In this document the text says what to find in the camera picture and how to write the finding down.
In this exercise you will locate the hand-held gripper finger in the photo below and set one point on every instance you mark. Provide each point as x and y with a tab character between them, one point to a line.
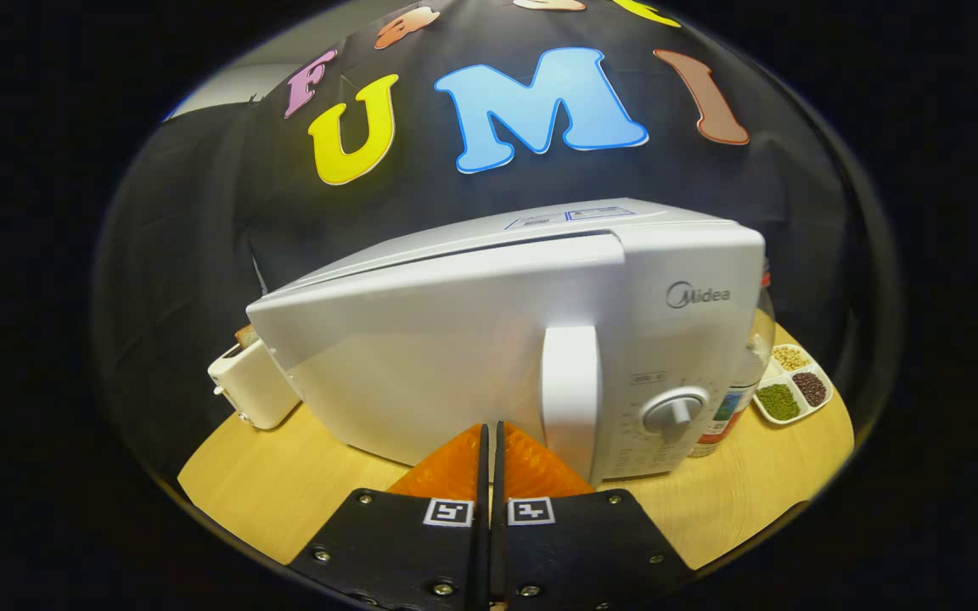
497	552
482	552

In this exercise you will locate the white microwave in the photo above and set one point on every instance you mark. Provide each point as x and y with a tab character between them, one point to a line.
421	356

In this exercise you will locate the cream toaster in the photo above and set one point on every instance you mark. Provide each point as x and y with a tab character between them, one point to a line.
255	386

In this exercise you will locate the clear plastic bottle red label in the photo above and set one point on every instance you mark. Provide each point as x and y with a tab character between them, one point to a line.
745	382

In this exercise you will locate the toast slice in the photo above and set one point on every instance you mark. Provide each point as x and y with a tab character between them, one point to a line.
244	336

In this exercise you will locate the white divided dish of beans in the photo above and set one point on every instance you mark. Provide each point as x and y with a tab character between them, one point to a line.
782	400

